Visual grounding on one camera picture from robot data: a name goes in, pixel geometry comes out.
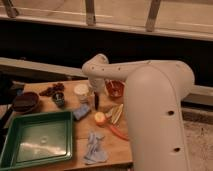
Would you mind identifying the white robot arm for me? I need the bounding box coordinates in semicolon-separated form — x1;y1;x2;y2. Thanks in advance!
82;54;195;171

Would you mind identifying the green plastic tray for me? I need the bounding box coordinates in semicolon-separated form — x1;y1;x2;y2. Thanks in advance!
0;111;73;171

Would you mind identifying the white cup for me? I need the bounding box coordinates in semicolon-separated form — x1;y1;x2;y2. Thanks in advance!
74;84;89;103

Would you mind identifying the red bowl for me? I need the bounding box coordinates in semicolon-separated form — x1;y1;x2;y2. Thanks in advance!
105;80;124;98

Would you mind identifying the blue sponge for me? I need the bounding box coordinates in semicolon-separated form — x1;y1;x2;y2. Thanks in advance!
73;103;91;120

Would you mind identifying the orange fruit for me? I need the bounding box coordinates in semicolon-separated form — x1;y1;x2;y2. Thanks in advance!
94;112;107;126

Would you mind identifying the small dark cup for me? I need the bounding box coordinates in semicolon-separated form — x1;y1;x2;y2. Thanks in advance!
52;92;65;107

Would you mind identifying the red chili pepper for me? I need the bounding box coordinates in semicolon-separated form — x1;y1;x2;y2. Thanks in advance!
108;125;129;141

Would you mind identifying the blue crumpled cloth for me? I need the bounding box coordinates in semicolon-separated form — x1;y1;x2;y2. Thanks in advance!
83;132;108;165

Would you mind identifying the dark brown bowl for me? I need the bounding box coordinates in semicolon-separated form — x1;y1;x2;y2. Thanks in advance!
12;92;39;113

